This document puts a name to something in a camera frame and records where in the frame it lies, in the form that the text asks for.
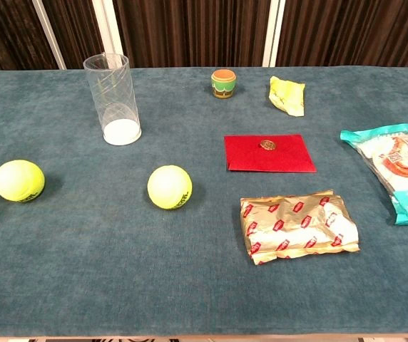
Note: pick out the yellow-green tennis ball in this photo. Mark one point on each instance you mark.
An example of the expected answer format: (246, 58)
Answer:
(18, 180)
(169, 187)

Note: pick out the clear plastic ball tube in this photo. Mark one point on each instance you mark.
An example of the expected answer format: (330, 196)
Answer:
(122, 133)

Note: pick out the red paper envelope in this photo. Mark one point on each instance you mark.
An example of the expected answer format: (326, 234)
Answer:
(247, 158)

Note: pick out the round gold envelope seal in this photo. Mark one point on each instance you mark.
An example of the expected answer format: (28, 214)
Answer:
(268, 145)

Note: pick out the small orange green cup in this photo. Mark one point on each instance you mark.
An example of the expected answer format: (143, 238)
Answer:
(223, 85)

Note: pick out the gold foil snack bag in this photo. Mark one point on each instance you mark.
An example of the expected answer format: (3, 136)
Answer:
(296, 228)

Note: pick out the crumpled yellow snack wrapper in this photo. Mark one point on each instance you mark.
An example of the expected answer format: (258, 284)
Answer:
(286, 94)

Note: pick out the brown pleated curtain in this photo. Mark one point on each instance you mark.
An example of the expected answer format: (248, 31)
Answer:
(197, 32)

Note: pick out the teal velvet tablecloth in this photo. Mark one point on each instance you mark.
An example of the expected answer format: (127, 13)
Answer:
(82, 249)

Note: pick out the teal clear noodle package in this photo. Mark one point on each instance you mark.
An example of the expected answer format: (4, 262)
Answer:
(403, 164)

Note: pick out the white wide frame post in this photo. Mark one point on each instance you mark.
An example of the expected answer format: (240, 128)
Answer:
(109, 28)

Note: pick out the white slanted frame post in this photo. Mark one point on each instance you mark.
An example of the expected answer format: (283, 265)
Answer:
(49, 33)

